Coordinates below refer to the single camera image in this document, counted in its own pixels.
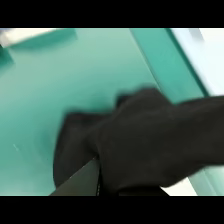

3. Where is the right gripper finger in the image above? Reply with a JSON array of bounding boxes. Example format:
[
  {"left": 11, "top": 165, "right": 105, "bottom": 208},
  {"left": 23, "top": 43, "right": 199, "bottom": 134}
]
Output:
[{"left": 49, "top": 157, "right": 102, "bottom": 197}]

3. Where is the black garment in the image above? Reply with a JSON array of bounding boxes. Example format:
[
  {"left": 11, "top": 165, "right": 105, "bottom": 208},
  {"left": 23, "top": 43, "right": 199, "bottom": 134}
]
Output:
[{"left": 53, "top": 87, "right": 224, "bottom": 197}]

